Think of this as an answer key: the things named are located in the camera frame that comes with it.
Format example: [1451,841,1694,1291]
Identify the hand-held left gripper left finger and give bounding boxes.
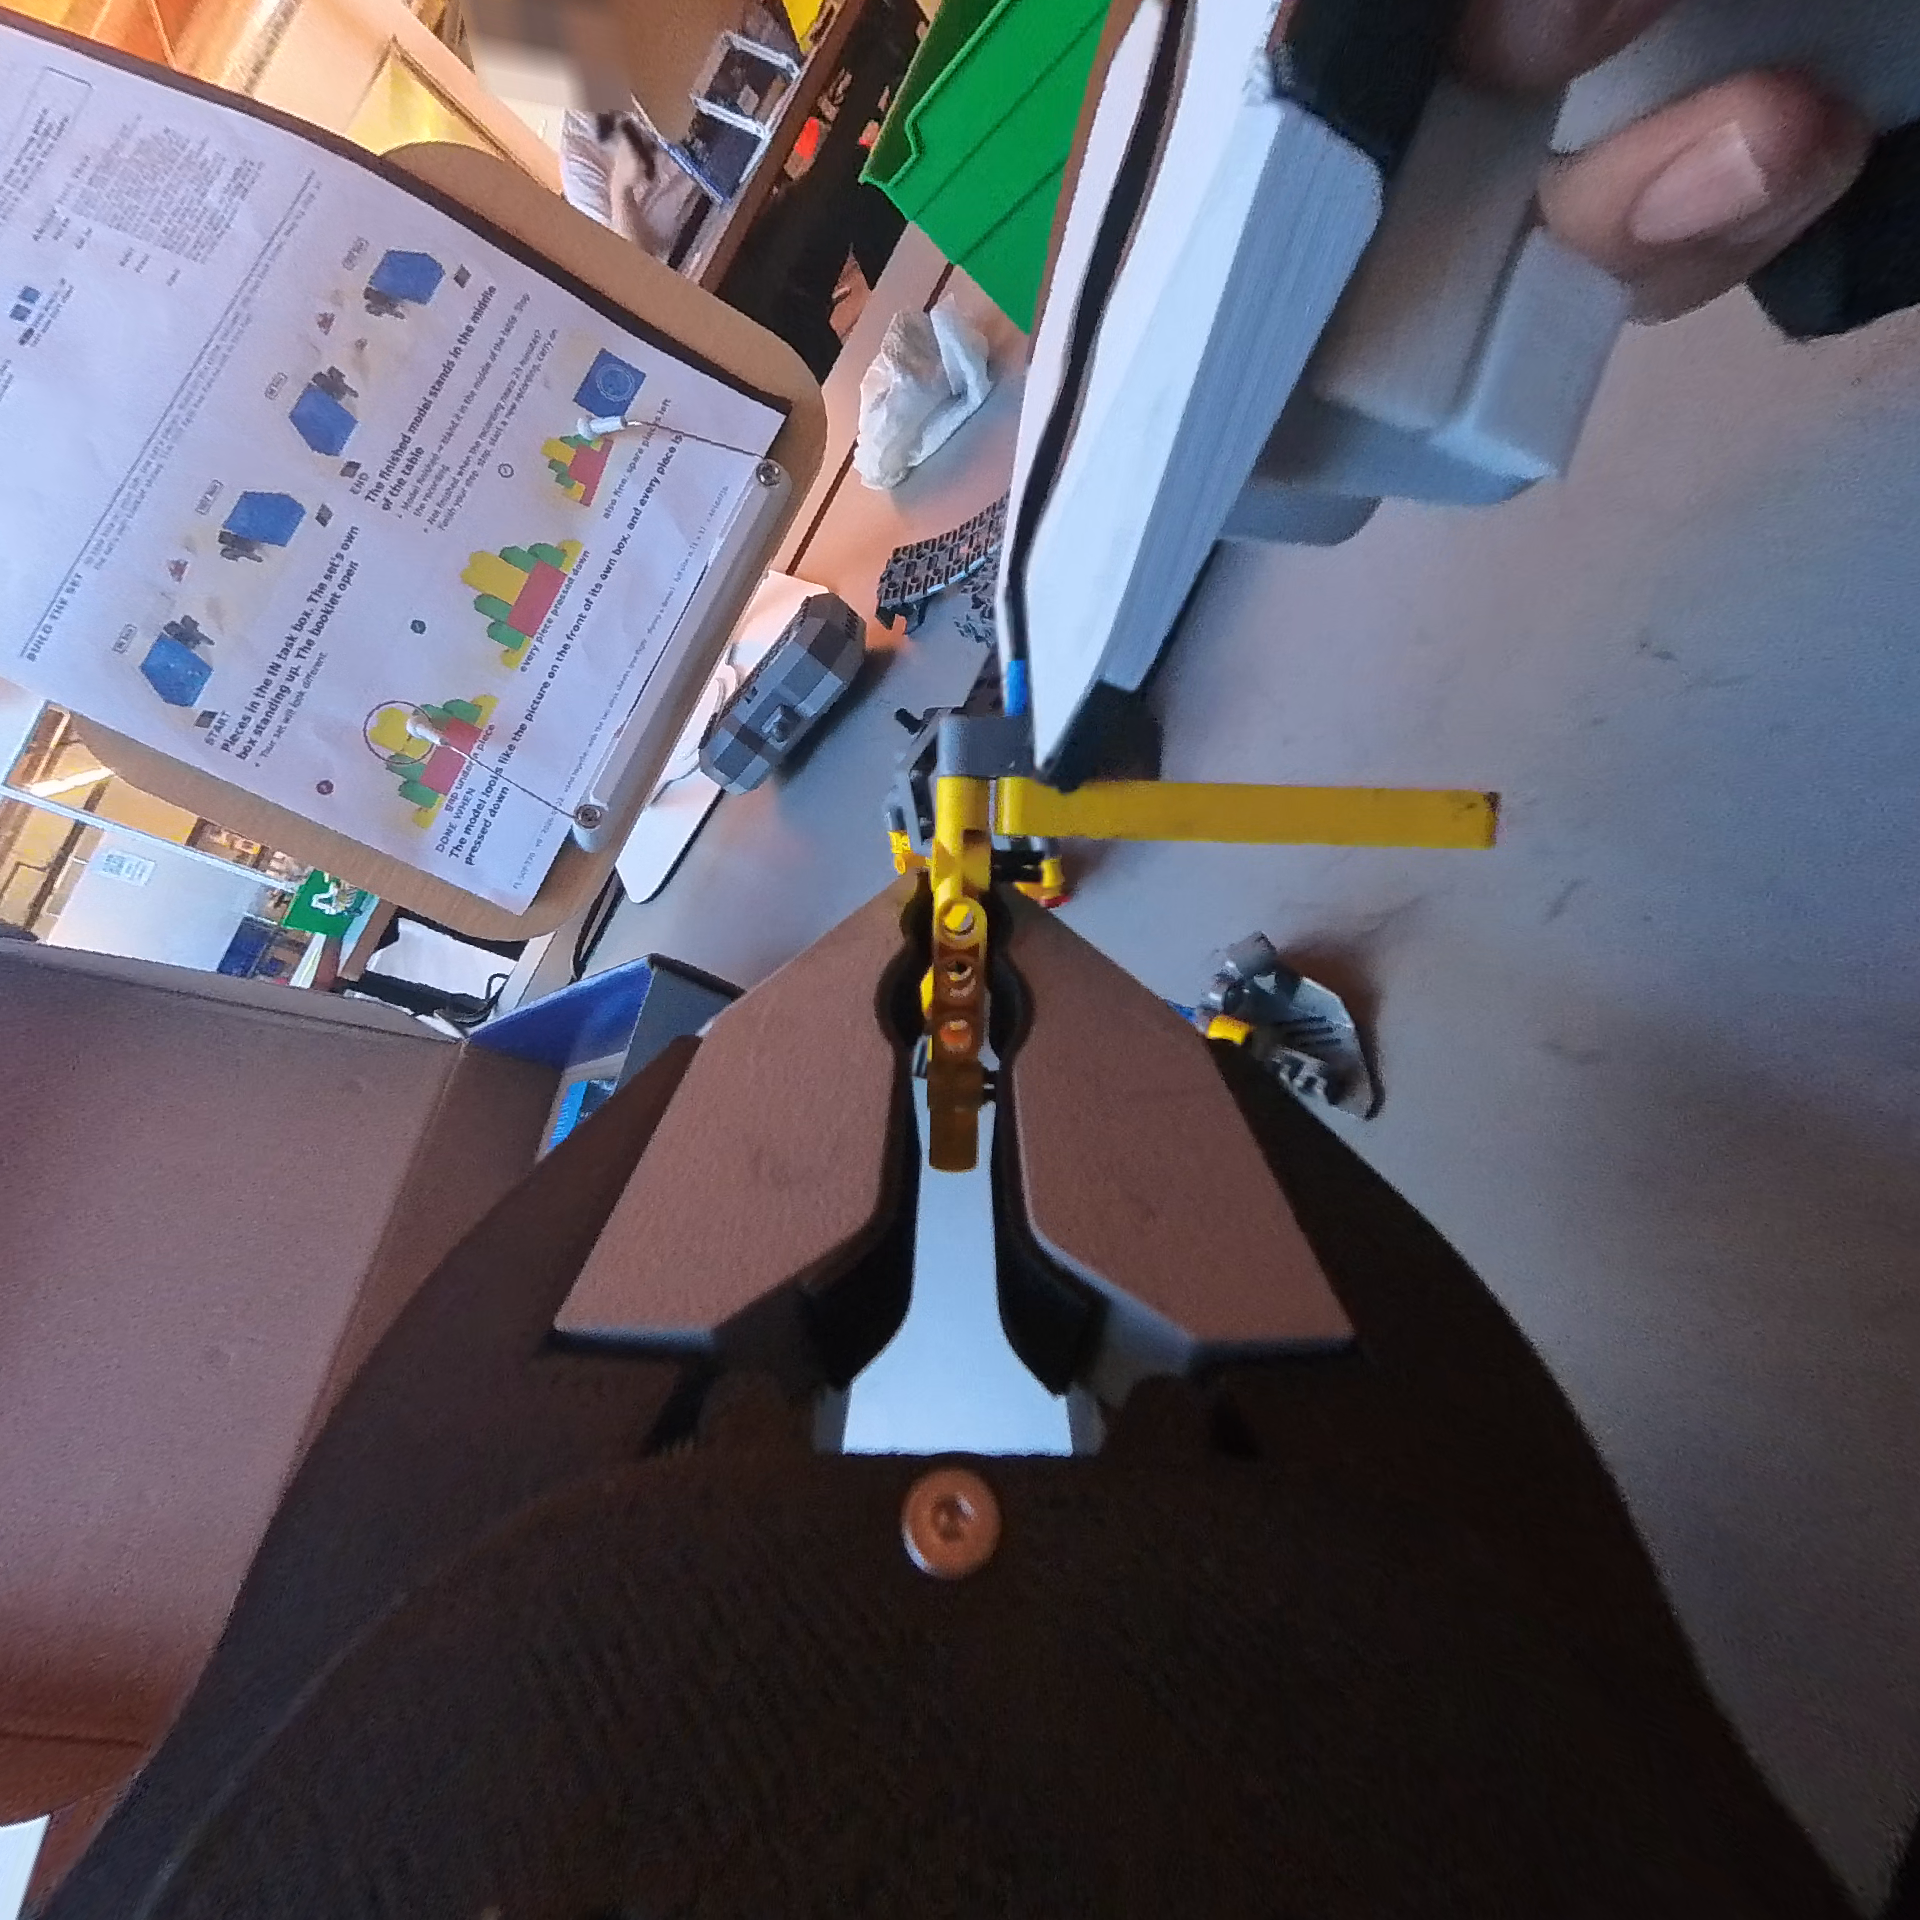
[552,884,920,1404]

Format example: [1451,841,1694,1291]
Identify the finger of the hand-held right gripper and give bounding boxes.
[1002,0,1386,792]

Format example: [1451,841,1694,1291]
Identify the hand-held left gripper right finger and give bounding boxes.
[996,900,1360,1412]

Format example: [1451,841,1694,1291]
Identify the small grey yellow toy assembly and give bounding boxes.
[1201,930,1379,1122]

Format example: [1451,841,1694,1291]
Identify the yellow angled toy beam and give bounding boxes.
[919,771,996,1176]

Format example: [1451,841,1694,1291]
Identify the grey toy connector with pins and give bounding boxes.
[933,656,1041,785]

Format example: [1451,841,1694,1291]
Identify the long yellow toy beam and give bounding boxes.
[994,776,1503,853]

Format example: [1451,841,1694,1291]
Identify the grey desk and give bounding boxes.
[570,209,1920,1920]

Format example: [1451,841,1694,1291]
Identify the person's right hand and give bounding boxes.
[1447,0,1920,323]

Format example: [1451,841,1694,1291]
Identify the crumpled white plastic bag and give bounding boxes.
[856,292,996,492]

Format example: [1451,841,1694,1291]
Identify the dark grey toy track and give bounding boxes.
[872,492,1014,635]

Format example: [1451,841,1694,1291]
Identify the green plastic bin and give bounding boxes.
[859,0,1155,335]

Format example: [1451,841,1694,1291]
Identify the grey toy battery box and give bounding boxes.
[700,589,872,794]

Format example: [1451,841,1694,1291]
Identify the instruction sheet on board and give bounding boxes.
[0,13,833,947]

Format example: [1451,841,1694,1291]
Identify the printed instruction sheet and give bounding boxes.
[0,22,791,909]

